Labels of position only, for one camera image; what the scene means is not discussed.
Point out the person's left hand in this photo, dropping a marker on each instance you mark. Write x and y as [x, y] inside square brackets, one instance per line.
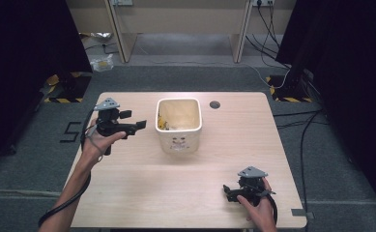
[93, 146]

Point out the white wall socket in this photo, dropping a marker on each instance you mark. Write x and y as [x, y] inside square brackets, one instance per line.
[263, 2]

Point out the crumpled silver foil sheet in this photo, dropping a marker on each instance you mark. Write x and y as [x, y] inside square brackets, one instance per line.
[100, 35]

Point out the clear plastic bag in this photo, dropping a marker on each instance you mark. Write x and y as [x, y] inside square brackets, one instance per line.
[101, 63]

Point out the yellow wrapper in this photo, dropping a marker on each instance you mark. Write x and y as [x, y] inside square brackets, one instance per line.
[162, 124]

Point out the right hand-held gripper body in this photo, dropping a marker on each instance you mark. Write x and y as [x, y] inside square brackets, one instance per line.
[250, 188]

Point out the person's right hand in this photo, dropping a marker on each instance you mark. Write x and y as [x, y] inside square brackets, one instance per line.
[261, 214]

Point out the stand base with hazard tape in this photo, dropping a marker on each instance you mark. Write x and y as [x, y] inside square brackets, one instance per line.
[68, 90]
[288, 92]

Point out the light wooden desk frame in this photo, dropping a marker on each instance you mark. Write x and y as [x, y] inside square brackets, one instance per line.
[121, 42]

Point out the grey tape piece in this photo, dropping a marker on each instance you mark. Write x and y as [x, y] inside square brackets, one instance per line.
[300, 212]

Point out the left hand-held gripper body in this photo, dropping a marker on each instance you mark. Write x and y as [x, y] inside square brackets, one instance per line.
[111, 125]

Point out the round dark table grommet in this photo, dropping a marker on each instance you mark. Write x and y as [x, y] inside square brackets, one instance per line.
[215, 104]

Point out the black curtain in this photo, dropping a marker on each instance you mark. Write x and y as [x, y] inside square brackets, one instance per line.
[21, 64]
[353, 80]

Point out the white square bin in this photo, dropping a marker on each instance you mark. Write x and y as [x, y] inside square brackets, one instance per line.
[179, 144]

